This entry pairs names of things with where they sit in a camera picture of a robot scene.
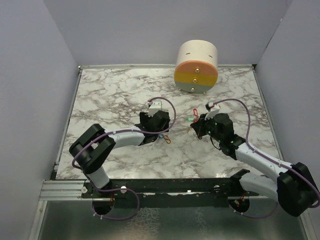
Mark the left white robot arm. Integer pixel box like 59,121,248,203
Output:
69,110,170,198

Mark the round three-drawer mini cabinet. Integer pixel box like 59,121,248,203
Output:
173,39,218,94

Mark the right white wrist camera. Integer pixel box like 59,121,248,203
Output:
204,101,221,121

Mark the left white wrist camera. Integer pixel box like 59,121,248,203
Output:
147,99,163,117

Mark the red key tag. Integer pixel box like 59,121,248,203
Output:
193,108,199,117

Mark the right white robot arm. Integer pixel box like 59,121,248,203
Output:
190,113,320,217

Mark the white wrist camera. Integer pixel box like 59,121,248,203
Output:
147,99,163,117
204,101,221,121

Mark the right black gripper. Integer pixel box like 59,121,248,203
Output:
191,112,223,143

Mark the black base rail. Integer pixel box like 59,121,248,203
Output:
81,178,257,209

